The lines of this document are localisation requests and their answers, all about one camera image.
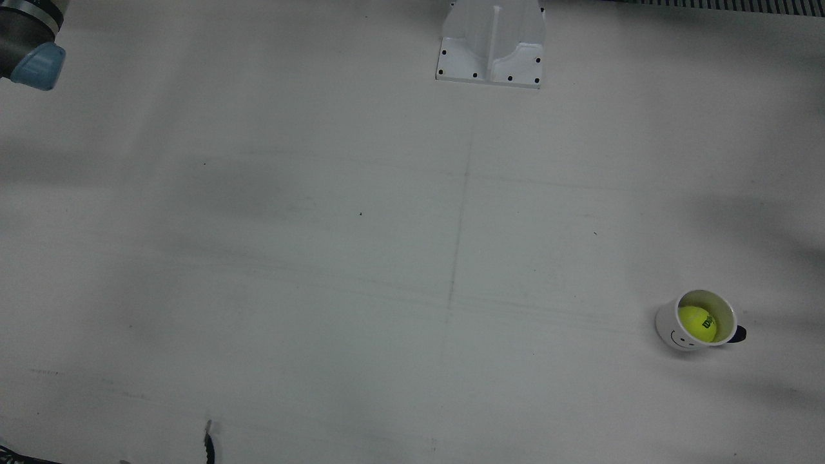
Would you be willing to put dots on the yellow-green tennis ball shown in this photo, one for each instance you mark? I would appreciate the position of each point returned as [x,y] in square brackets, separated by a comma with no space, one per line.
[697,323]

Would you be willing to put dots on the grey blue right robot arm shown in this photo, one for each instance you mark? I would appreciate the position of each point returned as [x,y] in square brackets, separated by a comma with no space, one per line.
[29,45]

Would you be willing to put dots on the ribbed metal grille panel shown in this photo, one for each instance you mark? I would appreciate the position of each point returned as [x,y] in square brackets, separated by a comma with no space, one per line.
[728,5]

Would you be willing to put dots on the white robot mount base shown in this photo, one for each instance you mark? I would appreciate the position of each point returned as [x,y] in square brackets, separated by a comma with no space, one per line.
[490,45]

